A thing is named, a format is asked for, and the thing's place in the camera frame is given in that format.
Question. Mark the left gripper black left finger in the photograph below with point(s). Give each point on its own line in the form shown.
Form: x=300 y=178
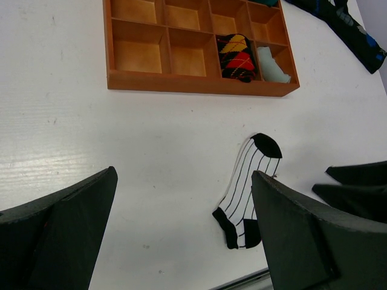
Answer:
x=53 y=242

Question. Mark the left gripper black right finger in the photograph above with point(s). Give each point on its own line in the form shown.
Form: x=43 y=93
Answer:
x=311 y=245

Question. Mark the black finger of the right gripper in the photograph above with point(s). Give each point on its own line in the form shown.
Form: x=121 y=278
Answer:
x=372 y=174
x=367 y=202

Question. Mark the white black-striped ankle sock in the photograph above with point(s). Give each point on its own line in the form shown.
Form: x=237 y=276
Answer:
x=235 y=213

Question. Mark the black red yellow argyle sock roll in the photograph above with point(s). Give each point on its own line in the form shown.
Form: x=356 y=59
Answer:
x=236 y=58

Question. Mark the light grey rolled sock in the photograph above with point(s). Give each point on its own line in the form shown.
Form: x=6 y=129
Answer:
x=271 y=71

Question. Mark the black blue patterned long sock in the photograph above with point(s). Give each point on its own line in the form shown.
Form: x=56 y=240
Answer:
x=336 y=15

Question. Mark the wooden compartment tray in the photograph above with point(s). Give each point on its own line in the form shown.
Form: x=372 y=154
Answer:
x=170 y=46

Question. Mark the aluminium table edge rail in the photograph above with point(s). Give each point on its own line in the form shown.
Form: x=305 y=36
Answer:
x=256 y=280

